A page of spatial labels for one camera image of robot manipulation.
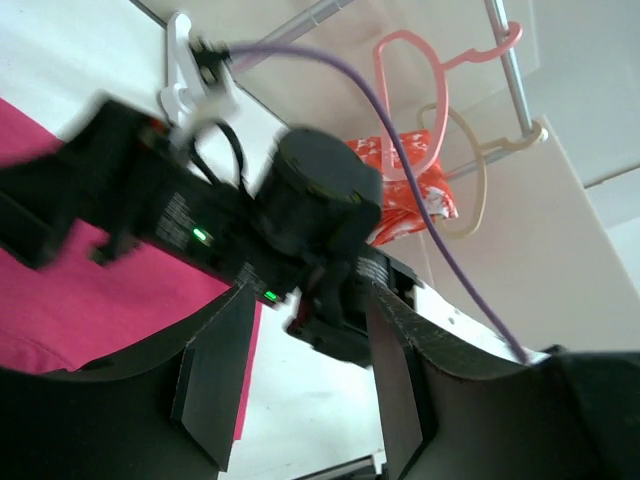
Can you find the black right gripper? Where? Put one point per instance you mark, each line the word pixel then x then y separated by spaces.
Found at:
pixel 302 230

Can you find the pink trousers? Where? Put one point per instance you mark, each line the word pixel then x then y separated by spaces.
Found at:
pixel 74 312

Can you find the orange floral garment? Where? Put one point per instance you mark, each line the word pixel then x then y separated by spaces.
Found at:
pixel 401 215

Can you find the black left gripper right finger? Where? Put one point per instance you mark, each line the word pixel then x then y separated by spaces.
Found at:
pixel 450 410

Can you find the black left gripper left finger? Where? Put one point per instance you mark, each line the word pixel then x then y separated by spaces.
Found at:
pixel 163 408

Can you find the pink plastic hanger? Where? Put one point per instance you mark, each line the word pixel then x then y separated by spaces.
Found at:
pixel 433 79

